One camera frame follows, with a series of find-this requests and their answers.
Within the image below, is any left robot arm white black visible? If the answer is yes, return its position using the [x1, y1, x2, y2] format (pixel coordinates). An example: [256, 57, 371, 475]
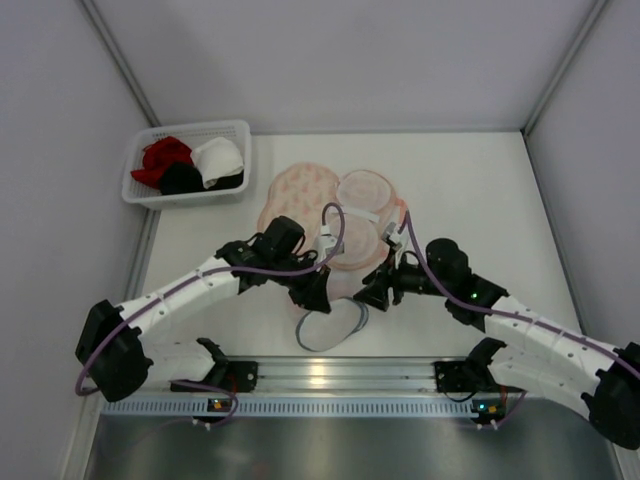
[75, 216, 343, 402]

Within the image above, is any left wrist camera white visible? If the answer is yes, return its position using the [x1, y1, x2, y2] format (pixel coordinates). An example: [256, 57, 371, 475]
[313, 225, 345, 263]

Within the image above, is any pink floral mesh laundry bag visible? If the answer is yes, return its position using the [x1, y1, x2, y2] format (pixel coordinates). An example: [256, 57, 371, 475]
[257, 163, 407, 271]

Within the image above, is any white slotted cable duct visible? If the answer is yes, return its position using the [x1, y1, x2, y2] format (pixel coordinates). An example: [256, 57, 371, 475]
[102, 396, 479, 418]

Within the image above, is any white plastic basket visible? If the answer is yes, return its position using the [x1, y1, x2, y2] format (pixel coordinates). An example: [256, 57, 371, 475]
[122, 120, 252, 210]

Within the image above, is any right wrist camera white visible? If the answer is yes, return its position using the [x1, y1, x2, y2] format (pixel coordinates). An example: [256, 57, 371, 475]
[381, 222, 409, 267]

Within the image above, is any white bra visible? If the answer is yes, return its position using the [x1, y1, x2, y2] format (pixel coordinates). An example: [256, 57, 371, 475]
[191, 137, 244, 190]

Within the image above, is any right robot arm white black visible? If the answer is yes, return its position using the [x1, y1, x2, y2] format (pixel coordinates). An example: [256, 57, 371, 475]
[355, 238, 639, 450]

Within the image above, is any white blue-rimmed mesh laundry bag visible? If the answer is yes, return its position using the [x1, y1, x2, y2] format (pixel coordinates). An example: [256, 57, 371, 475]
[295, 297, 370, 353]

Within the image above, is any red garment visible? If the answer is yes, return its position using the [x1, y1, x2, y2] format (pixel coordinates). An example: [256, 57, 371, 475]
[130, 136, 193, 190]

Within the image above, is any aluminium mounting rail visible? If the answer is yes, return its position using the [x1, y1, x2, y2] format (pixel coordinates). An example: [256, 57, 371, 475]
[144, 355, 501, 396]

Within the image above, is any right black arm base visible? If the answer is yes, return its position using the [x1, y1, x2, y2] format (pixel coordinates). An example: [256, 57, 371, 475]
[434, 358, 500, 394]

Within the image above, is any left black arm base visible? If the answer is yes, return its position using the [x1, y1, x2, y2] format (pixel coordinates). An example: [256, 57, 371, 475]
[170, 360, 259, 393]

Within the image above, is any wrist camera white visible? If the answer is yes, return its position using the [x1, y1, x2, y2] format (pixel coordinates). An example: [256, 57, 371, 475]
[381, 222, 409, 267]
[313, 225, 345, 263]

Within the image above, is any black garment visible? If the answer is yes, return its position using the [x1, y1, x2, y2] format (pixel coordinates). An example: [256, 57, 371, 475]
[158, 163, 244, 195]

